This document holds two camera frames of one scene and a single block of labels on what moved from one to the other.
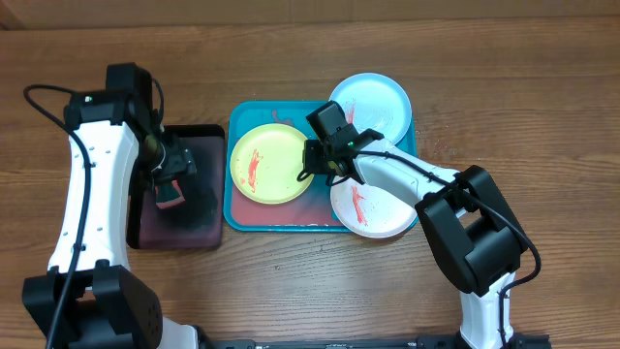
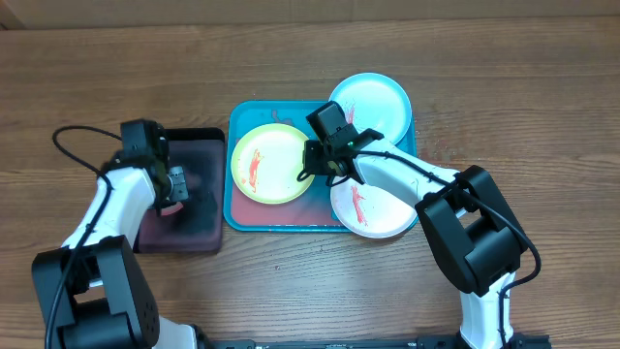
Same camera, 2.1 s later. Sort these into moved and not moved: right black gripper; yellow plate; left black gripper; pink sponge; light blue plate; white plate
Moved: left black gripper; pink sponge
Not moved: right black gripper; light blue plate; white plate; yellow plate
